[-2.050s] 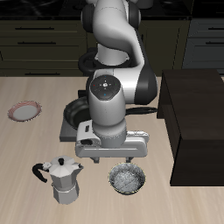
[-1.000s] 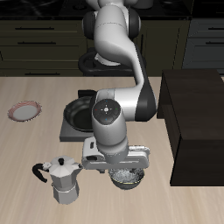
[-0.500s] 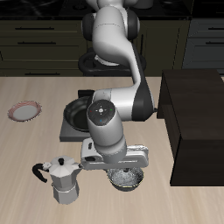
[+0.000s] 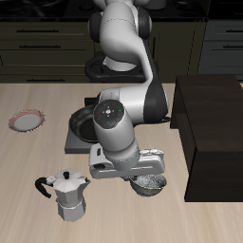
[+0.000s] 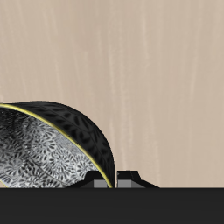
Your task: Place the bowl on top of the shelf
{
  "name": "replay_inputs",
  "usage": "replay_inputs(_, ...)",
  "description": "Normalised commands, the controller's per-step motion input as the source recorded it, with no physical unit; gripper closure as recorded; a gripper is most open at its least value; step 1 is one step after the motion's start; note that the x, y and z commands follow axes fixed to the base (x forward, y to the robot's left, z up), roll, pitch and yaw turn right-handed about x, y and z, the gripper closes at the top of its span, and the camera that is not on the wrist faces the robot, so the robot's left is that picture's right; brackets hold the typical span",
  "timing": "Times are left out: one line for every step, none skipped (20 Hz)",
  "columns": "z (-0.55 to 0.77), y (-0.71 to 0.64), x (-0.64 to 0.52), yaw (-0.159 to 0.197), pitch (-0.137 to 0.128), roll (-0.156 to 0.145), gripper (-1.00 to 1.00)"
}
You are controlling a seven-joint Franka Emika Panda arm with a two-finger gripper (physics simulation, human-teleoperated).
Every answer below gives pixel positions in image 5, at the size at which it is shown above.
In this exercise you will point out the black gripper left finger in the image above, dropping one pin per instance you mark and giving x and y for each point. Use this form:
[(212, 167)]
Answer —
[(94, 179)]

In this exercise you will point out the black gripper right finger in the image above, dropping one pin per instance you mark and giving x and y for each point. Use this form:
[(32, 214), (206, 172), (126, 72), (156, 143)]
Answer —
[(128, 179)]

